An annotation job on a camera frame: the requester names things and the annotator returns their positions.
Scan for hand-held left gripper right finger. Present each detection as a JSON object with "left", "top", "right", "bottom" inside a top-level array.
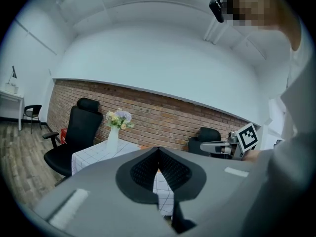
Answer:
[{"left": 158, "top": 146, "right": 267, "bottom": 237}]

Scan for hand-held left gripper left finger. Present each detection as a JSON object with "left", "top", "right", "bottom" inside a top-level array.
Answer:
[{"left": 33, "top": 146, "right": 177, "bottom": 237}]

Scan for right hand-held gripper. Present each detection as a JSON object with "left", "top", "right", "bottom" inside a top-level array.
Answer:
[{"left": 199, "top": 122, "right": 259, "bottom": 161}]

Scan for person's right forearm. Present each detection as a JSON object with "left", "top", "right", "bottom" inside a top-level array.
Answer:
[{"left": 243, "top": 149, "right": 261, "bottom": 161}]

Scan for white box planter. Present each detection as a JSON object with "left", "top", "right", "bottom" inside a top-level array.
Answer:
[{"left": 4, "top": 82, "right": 19, "bottom": 94}]

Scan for black office chair with headrest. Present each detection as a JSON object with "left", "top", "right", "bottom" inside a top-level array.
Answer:
[{"left": 188, "top": 126, "right": 222, "bottom": 158}]

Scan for table with checked tablecloth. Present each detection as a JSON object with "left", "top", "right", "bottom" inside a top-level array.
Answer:
[{"left": 71, "top": 139, "right": 179, "bottom": 217}]

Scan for white vase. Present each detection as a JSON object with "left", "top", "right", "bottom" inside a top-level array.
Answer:
[{"left": 105, "top": 126, "right": 120, "bottom": 156}]

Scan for large black office chair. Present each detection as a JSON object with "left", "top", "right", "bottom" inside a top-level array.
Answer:
[{"left": 42, "top": 97, "right": 104, "bottom": 187}]

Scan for pastel flower bouquet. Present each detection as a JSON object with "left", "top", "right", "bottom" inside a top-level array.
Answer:
[{"left": 106, "top": 108, "right": 135, "bottom": 131}]

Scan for person's grey shirt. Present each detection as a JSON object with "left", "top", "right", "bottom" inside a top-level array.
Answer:
[{"left": 243, "top": 16, "right": 316, "bottom": 237}]

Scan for small black chair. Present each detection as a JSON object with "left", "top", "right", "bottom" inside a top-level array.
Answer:
[{"left": 22, "top": 104, "right": 43, "bottom": 134}]

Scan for white desk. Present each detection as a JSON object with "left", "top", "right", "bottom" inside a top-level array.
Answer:
[{"left": 0, "top": 89, "right": 25, "bottom": 132}]

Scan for person's head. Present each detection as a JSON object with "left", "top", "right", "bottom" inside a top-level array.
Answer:
[{"left": 223, "top": 0, "right": 302, "bottom": 52}]

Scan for white wall pipes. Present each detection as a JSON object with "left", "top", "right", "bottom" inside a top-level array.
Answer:
[{"left": 203, "top": 15, "right": 223, "bottom": 45}]

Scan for black head-worn camera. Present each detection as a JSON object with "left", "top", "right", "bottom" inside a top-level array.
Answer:
[{"left": 208, "top": 0, "right": 225, "bottom": 23}]

